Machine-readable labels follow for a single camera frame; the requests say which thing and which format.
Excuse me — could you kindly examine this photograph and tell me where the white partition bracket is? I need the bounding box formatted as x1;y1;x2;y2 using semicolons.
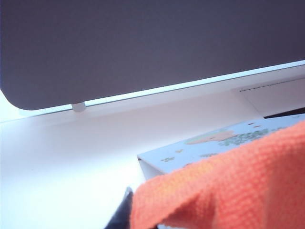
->
72;102;86;113

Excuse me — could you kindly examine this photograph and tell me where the wide grey desk partition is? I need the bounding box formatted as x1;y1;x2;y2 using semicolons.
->
0;0;305;112

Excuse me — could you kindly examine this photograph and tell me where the orange microfiber cloth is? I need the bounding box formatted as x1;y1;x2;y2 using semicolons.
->
130;120;305;229

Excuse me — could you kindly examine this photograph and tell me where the white desk cable flap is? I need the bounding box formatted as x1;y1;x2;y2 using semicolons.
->
231;80;305;119

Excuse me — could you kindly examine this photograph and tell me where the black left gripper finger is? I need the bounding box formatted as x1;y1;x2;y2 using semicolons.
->
104;187;134;229

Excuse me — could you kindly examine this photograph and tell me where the square white-framed table mirror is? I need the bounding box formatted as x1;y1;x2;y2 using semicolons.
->
137;114;305;229

